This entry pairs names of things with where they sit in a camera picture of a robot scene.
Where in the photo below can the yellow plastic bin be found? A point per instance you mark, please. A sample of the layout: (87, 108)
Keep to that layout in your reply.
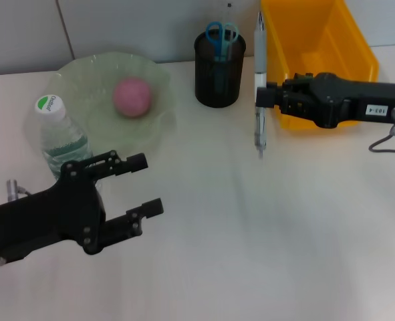
(334, 43)

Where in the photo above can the grey retractable pen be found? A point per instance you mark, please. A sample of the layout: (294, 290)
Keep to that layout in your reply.
(260, 57)

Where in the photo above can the clear green-label water bottle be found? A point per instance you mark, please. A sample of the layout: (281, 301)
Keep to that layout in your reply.
(57, 137)

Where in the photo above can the blue sheathed scissors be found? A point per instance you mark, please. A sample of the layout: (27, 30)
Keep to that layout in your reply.
(221, 47)

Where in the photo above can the pink peach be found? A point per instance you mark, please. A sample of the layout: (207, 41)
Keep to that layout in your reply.
(132, 97)

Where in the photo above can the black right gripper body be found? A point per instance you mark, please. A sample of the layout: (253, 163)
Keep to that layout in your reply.
(344, 100)

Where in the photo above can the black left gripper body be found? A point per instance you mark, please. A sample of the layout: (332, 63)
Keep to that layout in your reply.
(46, 214)

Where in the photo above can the pale green glass fruit plate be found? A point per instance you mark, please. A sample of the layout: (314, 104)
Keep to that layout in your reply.
(93, 73)

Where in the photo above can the black mesh pen holder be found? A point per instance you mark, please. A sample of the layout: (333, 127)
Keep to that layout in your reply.
(207, 83)

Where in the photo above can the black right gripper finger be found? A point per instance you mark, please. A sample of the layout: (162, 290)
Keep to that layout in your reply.
(267, 97)

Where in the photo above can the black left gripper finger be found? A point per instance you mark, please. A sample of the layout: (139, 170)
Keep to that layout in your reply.
(150, 207)
(133, 164)

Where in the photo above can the transparent plastic ruler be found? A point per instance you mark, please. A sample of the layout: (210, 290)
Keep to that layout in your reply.
(230, 13)

